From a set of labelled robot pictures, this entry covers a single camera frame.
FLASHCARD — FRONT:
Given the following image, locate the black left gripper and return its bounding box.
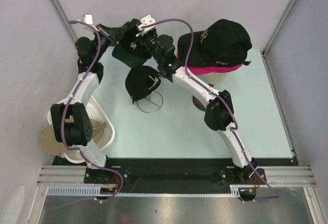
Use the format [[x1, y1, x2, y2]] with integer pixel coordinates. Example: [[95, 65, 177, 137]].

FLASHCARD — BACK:
[[93, 24, 127, 62]]

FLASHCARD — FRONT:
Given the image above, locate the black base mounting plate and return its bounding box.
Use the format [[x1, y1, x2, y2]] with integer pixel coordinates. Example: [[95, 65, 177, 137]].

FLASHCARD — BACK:
[[52, 157, 267, 195]]

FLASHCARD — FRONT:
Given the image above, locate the left aluminium frame post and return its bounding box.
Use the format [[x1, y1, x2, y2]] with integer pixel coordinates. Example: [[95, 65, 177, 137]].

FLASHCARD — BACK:
[[49, 0, 77, 43]]

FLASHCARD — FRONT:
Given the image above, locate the magenta mesh cap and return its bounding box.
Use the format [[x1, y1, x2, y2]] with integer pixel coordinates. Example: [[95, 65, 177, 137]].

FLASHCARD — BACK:
[[188, 51, 248, 75]]

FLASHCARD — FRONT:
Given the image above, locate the black cap with gold lettering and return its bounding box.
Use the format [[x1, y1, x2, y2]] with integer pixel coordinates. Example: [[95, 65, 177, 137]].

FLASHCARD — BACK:
[[125, 66, 161, 103]]

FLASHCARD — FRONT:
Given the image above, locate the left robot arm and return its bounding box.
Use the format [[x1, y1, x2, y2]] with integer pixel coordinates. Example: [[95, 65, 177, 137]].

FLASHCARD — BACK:
[[50, 23, 127, 183]]

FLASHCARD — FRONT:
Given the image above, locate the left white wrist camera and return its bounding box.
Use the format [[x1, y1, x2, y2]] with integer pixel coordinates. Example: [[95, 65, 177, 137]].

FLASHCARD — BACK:
[[81, 14, 98, 31]]

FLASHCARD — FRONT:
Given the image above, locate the white slotted cable duct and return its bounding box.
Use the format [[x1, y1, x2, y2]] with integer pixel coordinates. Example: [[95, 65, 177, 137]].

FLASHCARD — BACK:
[[48, 186, 257, 197]]

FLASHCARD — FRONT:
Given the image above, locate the beige cap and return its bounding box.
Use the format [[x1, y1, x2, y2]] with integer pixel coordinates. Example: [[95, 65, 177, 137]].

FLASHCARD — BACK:
[[40, 119, 106, 156]]

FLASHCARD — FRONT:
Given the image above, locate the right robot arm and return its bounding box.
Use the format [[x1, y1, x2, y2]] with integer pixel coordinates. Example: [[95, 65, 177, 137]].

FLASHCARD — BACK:
[[136, 26, 258, 184]]

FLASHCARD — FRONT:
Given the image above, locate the green brim black cap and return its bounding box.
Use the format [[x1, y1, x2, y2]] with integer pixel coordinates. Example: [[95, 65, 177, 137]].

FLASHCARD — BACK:
[[112, 18, 152, 68]]

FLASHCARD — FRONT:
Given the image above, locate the wooden mannequin head stand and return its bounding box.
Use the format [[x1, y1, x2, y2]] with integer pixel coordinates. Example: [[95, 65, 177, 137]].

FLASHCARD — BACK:
[[192, 72, 227, 111]]

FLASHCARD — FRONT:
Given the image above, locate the gold wire hat stand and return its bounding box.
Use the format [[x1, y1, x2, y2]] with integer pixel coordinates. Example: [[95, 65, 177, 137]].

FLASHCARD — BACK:
[[136, 87, 164, 114]]

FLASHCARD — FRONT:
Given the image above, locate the right aluminium frame post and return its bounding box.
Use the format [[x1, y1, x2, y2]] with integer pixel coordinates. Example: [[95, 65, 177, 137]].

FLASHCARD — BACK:
[[261, 0, 311, 55]]

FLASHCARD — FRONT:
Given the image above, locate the aluminium frame post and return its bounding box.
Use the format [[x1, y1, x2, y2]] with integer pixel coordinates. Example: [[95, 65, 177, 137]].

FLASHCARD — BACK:
[[49, 0, 77, 43], [261, 0, 311, 55]]

